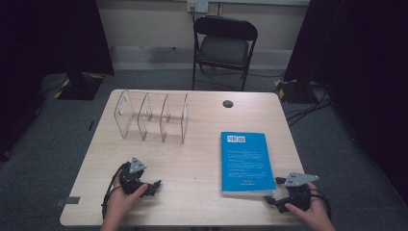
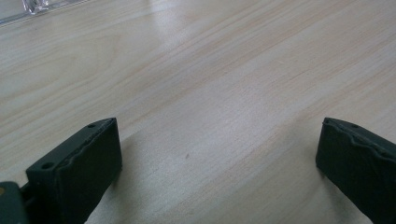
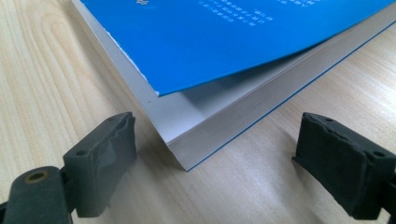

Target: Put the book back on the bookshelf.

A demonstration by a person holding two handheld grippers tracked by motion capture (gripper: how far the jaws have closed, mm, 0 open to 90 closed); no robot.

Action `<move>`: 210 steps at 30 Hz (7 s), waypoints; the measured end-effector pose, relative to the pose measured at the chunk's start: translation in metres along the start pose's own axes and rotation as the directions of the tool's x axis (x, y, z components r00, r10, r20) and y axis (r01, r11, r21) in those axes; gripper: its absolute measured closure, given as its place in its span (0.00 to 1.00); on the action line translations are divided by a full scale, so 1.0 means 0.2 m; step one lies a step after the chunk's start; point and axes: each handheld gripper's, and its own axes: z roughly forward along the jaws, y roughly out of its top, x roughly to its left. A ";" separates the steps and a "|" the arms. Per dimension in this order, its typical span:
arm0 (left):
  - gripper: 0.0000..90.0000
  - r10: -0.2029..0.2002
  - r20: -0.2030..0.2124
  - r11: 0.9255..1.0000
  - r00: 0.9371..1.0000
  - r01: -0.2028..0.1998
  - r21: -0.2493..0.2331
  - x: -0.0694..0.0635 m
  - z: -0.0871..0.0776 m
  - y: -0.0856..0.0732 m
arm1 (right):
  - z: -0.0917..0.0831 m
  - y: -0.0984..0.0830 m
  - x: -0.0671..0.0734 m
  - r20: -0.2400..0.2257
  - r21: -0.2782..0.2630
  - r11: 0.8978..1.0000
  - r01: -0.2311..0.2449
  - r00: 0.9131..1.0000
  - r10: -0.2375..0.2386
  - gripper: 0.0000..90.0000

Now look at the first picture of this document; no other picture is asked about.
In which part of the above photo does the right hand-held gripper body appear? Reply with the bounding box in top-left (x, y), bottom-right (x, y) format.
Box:
top-left (282, 172), bottom-right (320, 213)

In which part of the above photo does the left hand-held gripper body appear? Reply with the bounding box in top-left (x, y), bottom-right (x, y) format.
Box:
top-left (118, 156), bottom-right (152, 196)

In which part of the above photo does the blue book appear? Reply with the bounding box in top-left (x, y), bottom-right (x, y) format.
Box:
top-left (219, 131), bottom-right (277, 197)

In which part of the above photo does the clear acrylic book rack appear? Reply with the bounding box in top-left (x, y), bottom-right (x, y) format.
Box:
top-left (114, 89), bottom-right (190, 145)

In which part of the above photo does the person's right hand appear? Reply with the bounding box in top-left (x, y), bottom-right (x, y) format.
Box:
top-left (284, 182), bottom-right (330, 224)

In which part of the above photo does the person's left hand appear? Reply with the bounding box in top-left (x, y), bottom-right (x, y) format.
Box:
top-left (106, 172), bottom-right (149, 223)

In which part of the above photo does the black stand base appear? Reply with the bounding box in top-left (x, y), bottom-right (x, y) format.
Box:
top-left (274, 78), bottom-right (319, 105)
top-left (54, 71), bottom-right (105, 101)

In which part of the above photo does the dark curtain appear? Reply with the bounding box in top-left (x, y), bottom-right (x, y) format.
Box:
top-left (0, 0), bottom-right (115, 158)
top-left (283, 0), bottom-right (408, 200)

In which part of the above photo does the black folding chair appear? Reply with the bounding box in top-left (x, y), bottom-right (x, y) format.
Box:
top-left (191, 14), bottom-right (259, 92)

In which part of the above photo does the bundle of black floor cables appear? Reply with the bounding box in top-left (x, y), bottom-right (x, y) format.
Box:
top-left (284, 82), bottom-right (333, 128)

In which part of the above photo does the thin black floor cable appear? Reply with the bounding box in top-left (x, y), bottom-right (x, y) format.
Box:
top-left (198, 67), bottom-right (286, 91)

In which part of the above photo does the white wall socket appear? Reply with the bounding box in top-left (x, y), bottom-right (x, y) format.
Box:
top-left (187, 0), bottom-right (210, 14)

